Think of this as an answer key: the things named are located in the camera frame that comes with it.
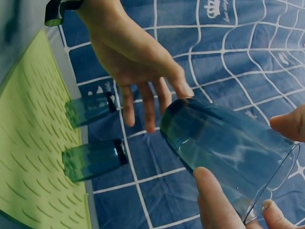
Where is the green ribbed drying mat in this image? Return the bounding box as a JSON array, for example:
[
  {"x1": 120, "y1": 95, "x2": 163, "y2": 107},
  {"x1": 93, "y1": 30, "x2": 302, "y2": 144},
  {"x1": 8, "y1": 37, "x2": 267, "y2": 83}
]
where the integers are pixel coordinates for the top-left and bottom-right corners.
[{"x1": 0, "y1": 29, "x2": 93, "y2": 229}]

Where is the black wrist band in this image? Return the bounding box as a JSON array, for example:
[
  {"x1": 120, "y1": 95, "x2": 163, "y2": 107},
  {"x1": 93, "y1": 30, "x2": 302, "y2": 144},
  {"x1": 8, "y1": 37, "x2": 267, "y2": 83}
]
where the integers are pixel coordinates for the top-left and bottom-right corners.
[{"x1": 44, "y1": 0, "x2": 84, "y2": 27}]

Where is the blue drinking glass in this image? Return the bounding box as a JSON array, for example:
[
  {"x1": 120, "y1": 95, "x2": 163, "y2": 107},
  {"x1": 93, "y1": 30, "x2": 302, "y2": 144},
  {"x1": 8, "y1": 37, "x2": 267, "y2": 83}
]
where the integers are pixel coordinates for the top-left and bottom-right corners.
[
  {"x1": 159, "y1": 97, "x2": 301, "y2": 226},
  {"x1": 61, "y1": 139, "x2": 130, "y2": 184},
  {"x1": 64, "y1": 92, "x2": 118, "y2": 129}
]

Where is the person's left hand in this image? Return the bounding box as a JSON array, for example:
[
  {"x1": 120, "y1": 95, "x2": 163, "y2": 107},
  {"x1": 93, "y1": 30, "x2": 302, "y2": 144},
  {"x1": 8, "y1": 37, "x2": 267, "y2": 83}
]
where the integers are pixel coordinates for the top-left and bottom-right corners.
[{"x1": 78, "y1": 0, "x2": 195, "y2": 134}]

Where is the person's right hand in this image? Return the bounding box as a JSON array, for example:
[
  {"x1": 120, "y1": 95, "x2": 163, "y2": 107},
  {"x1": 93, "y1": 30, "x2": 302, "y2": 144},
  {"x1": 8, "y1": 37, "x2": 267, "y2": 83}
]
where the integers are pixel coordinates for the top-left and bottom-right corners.
[{"x1": 193, "y1": 104, "x2": 305, "y2": 229}]

